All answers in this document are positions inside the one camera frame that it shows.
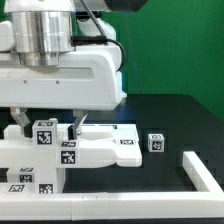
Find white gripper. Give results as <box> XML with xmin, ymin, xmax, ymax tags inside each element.
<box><xmin>0</xmin><ymin>45</ymin><xmax>126</xmax><ymax>140</ymax></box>

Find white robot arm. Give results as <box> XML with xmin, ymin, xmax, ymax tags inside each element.
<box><xmin>0</xmin><ymin>0</ymin><xmax>148</xmax><ymax>135</ymax></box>

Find white chair back frame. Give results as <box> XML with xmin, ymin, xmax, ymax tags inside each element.
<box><xmin>0</xmin><ymin>124</ymin><xmax>142</xmax><ymax>168</ymax></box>

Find white U-shaped obstacle frame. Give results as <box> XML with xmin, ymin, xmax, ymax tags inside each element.
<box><xmin>0</xmin><ymin>151</ymin><xmax>224</xmax><ymax>221</ymax></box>

